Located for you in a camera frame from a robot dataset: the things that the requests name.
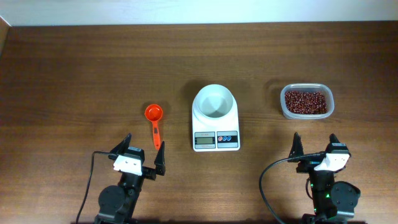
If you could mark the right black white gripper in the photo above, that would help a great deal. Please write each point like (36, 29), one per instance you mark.
(305, 165)

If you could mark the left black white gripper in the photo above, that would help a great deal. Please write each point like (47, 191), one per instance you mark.
(159, 169)

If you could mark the orange measuring scoop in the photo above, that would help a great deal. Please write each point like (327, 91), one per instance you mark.
(154, 113)

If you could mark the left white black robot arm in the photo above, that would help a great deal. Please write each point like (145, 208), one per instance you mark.
(117, 202)

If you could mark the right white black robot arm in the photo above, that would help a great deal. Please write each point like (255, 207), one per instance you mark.
(333, 202)

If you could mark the white digital kitchen scale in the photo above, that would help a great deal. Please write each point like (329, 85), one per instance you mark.
(215, 135)

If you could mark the white round bowl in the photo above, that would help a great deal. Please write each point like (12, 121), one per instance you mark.
(213, 101)

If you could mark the clear plastic bean container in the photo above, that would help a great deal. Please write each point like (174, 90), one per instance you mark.
(308, 87)

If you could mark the red beans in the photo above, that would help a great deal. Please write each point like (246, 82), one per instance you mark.
(300, 102)

